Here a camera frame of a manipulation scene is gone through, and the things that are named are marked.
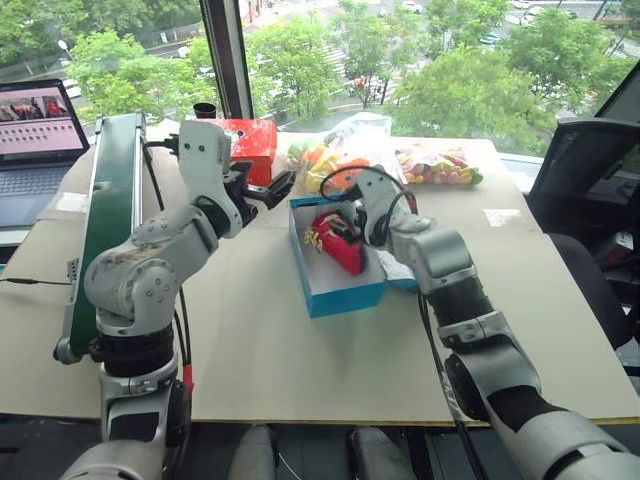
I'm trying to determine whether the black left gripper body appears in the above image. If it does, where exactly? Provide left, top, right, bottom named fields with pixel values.
left=221, top=162, right=262, bottom=226

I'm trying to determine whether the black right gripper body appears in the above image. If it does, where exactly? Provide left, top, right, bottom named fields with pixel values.
left=344, top=197, right=375, bottom=247

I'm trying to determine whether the red packaged item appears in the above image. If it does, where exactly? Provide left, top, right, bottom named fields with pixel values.
left=302, top=210, right=369, bottom=276

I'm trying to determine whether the blue cardboard shoebox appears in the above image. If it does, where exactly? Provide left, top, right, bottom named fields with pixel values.
left=287, top=194, right=419, bottom=319

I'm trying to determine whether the red cardboard box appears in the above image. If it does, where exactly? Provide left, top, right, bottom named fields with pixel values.
left=213, top=118, right=279, bottom=187

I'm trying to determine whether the clear bag of colourful toys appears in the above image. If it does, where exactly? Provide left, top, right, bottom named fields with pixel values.
left=288, top=112, right=397, bottom=197

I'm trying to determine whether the clear bag of colourful candies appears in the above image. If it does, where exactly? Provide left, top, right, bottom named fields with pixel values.
left=393, top=141, right=486, bottom=191

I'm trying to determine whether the green conveyor belt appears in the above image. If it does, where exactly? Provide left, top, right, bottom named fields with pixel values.
left=52, top=112, right=149, bottom=367

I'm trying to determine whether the open laptop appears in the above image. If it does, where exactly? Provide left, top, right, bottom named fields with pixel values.
left=0, top=78, right=92, bottom=232

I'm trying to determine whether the grey rounded shape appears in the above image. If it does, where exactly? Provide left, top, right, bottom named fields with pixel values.
left=346, top=426, right=427, bottom=480
left=233, top=423, right=279, bottom=480

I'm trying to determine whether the black office chair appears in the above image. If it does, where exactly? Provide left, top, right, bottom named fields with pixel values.
left=527, top=116, right=640, bottom=354

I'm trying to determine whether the black slanted panel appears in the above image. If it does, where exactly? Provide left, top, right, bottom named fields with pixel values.
left=593, top=63, right=640, bottom=122

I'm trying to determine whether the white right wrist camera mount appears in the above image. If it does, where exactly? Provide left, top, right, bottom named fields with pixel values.
left=355, top=167, right=407, bottom=247

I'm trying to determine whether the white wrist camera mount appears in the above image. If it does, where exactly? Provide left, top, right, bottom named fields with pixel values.
left=177, top=119, right=235, bottom=202
left=355, top=167, right=407, bottom=247

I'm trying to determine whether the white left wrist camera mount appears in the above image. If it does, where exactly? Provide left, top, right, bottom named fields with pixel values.
left=177, top=119, right=235, bottom=202

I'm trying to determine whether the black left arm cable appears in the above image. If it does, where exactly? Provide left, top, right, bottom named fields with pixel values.
left=143, top=140, right=197, bottom=401

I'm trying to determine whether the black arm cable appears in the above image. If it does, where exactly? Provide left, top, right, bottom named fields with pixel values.
left=318, top=167, right=489, bottom=480
left=143, top=140, right=197, bottom=401

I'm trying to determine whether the dark window frame post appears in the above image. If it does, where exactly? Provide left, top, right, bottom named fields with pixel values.
left=198, top=0, right=255, bottom=121

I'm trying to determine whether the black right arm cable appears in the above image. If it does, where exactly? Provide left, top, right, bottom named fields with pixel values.
left=318, top=167, right=489, bottom=480

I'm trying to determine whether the thin black table cable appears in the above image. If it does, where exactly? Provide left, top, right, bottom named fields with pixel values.
left=0, top=276, right=72, bottom=287

